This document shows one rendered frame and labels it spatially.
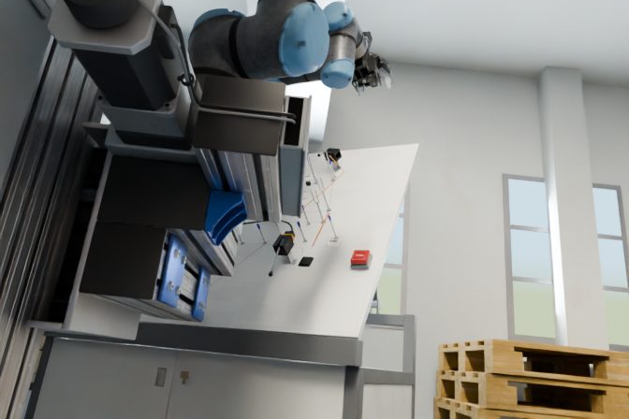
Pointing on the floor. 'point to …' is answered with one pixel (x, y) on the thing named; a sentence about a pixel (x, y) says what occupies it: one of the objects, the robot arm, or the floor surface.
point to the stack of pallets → (540, 353)
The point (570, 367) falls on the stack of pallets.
